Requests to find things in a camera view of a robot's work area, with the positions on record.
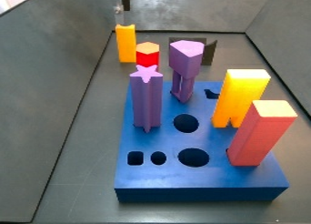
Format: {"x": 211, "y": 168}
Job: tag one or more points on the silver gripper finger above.
{"x": 118, "y": 12}
{"x": 126, "y": 5}

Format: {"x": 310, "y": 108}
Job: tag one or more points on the orange arch block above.
{"x": 126, "y": 42}

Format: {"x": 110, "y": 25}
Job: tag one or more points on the yellow arch block in board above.
{"x": 243, "y": 86}

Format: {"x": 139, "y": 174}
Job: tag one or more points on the blue shape sorter board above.
{"x": 177, "y": 162}

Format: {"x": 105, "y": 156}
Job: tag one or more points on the red hexagon block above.
{"x": 147, "y": 54}

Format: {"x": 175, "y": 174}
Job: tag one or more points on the purple pentagon block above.
{"x": 186, "y": 55}

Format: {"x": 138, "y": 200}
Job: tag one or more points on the purple star block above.
{"x": 146, "y": 82}

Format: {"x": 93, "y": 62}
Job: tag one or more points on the salmon rectangular block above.
{"x": 265, "y": 124}

